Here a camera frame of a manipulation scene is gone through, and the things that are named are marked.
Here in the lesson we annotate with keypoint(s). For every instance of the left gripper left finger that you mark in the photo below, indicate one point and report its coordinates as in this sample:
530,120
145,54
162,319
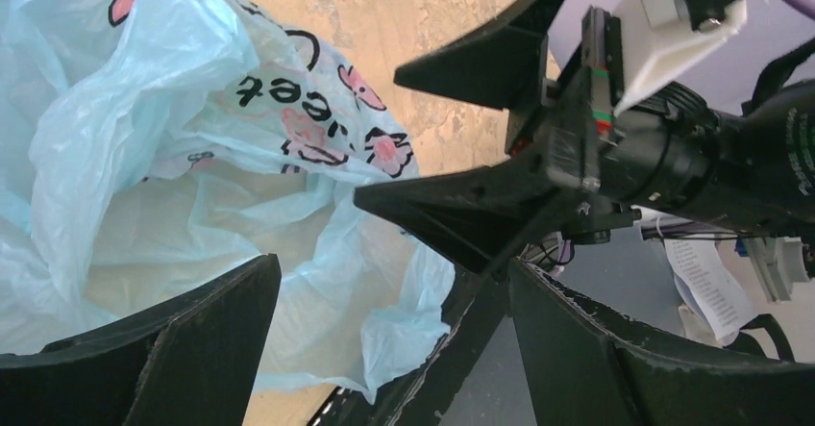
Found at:
190,360

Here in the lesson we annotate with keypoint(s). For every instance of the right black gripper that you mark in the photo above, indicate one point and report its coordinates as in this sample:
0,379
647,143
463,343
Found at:
585,162

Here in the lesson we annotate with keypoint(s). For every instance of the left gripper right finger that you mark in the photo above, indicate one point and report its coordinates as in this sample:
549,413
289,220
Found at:
587,364

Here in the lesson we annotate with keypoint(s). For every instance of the light blue plastic bag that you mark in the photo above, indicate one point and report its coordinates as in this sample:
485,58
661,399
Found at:
149,146

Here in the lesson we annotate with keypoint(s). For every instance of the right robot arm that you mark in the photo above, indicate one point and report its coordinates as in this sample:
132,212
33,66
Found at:
763,181

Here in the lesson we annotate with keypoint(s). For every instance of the white paper sheet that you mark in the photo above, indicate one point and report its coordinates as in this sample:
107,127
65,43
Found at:
708,288

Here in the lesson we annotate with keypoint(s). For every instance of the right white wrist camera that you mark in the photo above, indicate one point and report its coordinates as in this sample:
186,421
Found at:
661,39

